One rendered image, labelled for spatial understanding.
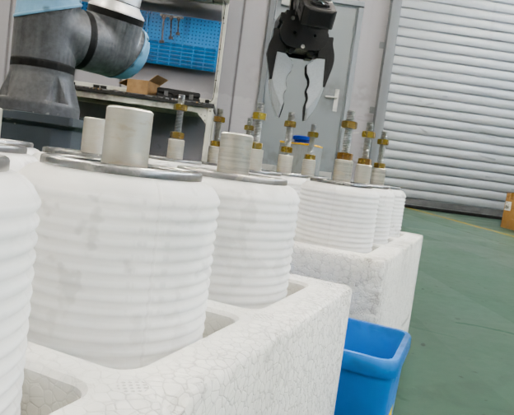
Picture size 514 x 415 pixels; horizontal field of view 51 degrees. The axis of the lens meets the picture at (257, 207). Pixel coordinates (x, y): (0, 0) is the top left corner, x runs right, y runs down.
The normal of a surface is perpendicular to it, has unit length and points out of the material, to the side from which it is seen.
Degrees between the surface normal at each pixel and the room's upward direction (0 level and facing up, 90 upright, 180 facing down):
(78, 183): 57
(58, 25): 90
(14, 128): 90
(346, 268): 90
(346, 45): 90
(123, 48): 103
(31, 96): 73
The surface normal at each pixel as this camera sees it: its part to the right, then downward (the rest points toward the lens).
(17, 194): 0.90, -0.42
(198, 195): 0.78, -0.40
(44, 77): 0.45, -0.18
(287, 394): 0.91, 0.15
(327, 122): 0.04, 0.09
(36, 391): -0.40, 0.02
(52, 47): 0.54, 0.14
